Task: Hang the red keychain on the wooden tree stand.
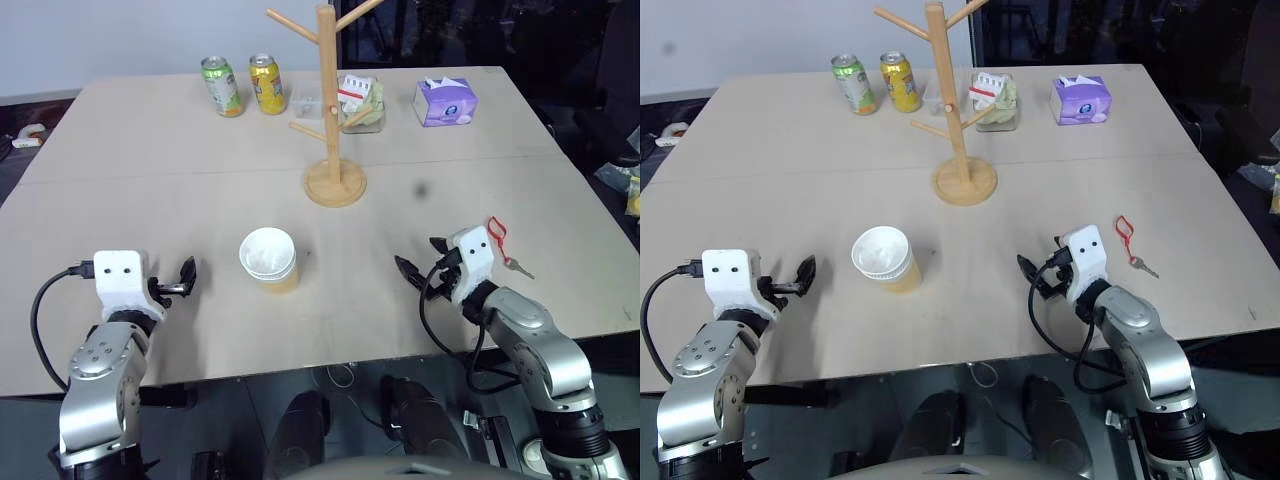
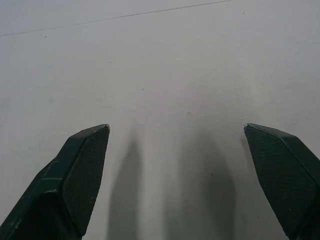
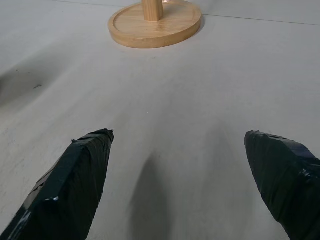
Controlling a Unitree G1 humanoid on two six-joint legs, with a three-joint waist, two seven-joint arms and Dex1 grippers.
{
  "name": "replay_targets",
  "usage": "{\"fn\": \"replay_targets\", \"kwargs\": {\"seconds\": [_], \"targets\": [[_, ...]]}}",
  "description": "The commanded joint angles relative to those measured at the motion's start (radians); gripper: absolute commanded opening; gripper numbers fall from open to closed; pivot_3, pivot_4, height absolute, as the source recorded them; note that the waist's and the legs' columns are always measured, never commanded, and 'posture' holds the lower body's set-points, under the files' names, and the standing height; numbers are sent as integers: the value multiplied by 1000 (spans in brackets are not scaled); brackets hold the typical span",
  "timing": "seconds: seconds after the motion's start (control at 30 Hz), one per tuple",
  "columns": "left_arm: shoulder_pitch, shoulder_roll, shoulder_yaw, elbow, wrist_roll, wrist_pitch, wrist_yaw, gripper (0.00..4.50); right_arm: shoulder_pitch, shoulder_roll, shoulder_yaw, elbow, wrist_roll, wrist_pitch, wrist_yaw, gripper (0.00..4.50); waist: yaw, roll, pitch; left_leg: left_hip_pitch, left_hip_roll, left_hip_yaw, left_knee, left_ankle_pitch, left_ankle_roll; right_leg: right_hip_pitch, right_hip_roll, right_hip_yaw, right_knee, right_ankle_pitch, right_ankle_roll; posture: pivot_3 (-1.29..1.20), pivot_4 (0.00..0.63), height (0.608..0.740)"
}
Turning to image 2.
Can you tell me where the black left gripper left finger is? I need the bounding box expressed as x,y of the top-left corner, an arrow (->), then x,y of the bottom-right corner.
0,123 -> 111,240

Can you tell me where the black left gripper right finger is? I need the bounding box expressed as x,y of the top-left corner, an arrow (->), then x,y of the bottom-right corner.
243,122 -> 320,240

